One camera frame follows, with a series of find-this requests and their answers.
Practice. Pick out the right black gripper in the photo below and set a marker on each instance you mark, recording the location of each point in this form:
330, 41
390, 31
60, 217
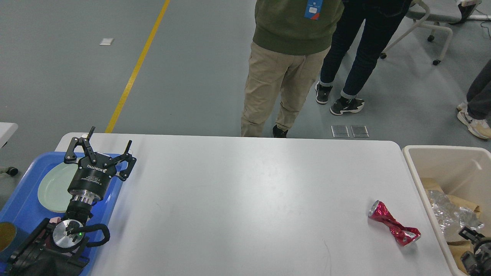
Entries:
478, 261

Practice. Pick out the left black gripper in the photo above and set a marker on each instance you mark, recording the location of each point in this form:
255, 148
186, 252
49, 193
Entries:
92, 178

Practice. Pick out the brown paper bag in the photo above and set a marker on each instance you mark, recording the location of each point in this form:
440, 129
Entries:
458, 249
430, 184

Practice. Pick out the aluminium foil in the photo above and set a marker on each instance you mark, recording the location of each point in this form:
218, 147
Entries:
451, 218

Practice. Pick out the light green plate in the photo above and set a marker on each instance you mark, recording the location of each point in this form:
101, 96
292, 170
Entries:
53, 189

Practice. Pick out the red foil wrapper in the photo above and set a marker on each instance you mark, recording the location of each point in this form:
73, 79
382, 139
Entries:
404, 236

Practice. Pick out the pink mug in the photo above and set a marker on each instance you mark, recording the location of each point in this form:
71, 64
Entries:
55, 220

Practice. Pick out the blue-grey mug yellow inside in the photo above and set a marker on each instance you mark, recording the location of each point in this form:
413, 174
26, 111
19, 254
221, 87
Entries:
11, 238

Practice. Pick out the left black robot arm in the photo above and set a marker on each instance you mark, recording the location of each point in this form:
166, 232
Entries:
66, 248

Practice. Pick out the brown bag in bin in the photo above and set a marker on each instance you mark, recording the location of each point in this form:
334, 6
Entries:
459, 202

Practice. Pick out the beige plastic bin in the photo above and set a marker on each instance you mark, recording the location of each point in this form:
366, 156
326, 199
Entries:
461, 171

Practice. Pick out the person in grey trousers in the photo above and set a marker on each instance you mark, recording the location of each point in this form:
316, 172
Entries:
476, 108

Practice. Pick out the right white office chair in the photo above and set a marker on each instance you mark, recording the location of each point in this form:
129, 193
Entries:
432, 15

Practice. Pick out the person in khaki trousers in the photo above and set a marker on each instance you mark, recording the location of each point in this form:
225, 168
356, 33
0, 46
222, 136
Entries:
290, 42

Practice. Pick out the person in dark jeans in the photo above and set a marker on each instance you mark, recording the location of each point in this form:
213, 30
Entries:
380, 19

